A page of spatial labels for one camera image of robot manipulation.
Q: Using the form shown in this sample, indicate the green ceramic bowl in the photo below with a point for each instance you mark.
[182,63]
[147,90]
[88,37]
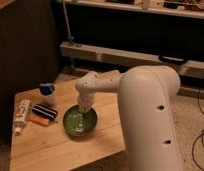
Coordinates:
[77,123]

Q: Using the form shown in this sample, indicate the low wooden bench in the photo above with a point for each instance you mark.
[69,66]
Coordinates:
[128,58]

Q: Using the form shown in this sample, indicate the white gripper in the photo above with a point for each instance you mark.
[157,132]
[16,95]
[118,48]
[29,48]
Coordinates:
[85,101]

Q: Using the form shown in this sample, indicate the wooden table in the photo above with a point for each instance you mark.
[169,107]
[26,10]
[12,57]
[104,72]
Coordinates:
[51,149]

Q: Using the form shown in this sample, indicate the white cup with blue lid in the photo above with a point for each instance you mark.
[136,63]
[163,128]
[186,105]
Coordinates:
[48,93]

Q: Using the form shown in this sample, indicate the orange carrot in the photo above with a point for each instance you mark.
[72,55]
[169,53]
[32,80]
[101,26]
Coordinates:
[38,120]

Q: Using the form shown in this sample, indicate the wooden shelf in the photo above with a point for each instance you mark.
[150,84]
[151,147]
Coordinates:
[143,6]

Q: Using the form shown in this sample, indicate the metal pole stand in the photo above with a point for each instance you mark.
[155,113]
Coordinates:
[70,37]

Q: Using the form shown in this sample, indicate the black white striped object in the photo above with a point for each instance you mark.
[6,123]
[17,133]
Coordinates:
[44,112]

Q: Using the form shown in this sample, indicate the white tube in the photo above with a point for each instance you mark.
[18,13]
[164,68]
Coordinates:
[20,116]

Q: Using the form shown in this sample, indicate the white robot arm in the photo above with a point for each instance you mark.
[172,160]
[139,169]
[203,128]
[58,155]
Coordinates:
[143,95]

